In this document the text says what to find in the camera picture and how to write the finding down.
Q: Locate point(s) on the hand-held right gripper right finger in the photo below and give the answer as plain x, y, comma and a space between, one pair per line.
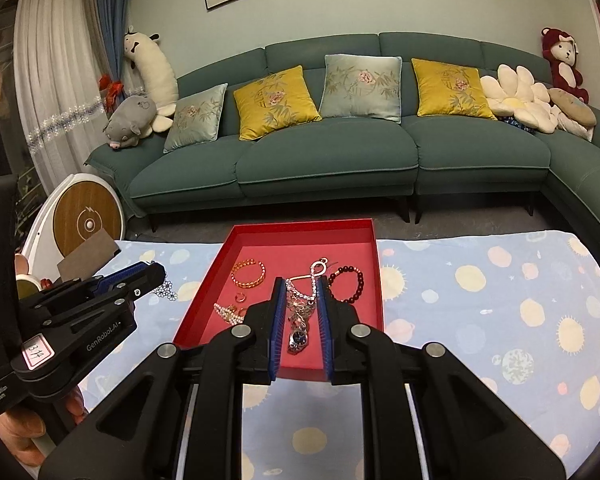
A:
325, 330

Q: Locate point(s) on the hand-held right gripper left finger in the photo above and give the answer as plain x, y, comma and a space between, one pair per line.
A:
275, 330

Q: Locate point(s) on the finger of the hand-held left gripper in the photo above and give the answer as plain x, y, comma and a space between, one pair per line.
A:
147, 282
125, 271

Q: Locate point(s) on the silver flower earring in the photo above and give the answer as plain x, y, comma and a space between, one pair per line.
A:
167, 290

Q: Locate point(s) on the silver wristwatch with blue dial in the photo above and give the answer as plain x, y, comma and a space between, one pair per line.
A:
298, 341

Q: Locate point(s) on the flower dangle earring with loop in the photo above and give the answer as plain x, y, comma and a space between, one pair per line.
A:
320, 267

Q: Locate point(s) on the red cardboard box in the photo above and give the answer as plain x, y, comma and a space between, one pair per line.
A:
280, 245

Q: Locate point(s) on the person's left hand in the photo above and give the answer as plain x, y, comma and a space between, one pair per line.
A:
15, 435

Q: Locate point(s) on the brown cardboard sheet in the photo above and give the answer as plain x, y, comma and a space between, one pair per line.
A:
87, 257

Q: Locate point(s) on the white device with wooden disc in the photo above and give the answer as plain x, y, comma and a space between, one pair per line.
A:
85, 220

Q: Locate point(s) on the round white rimmed object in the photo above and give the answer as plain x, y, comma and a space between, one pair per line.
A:
27, 285

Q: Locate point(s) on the grey pig plush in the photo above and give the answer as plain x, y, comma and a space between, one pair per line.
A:
127, 125

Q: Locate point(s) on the blue dotted tablecloth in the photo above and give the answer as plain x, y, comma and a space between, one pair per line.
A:
480, 310

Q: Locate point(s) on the grey-green embroidered cushion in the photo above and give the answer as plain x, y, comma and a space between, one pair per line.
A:
195, 120
362, 85

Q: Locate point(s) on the green sofa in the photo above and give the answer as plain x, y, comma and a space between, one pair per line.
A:
320, 160

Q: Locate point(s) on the red curtain tie ornament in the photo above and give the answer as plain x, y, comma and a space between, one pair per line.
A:
111, 91

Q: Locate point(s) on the long white cow plush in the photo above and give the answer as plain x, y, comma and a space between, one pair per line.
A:
152, 75

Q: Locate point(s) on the white sheer curtain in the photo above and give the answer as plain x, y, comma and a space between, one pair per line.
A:
55, 85

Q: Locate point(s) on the yellow embroidered cushion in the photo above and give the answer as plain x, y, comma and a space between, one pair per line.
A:
450, 90
272, 102

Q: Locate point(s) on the blue curtain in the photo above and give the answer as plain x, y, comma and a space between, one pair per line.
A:
112, 20

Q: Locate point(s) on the dark blue cloth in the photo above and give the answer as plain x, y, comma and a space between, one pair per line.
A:
517, 124

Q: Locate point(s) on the white flower cushion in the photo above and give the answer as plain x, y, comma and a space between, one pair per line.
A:
515, 95

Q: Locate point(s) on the brown potato plush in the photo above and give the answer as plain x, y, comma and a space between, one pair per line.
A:
572, 105

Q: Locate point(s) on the red monkey plush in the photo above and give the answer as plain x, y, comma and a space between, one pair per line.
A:
562, 60

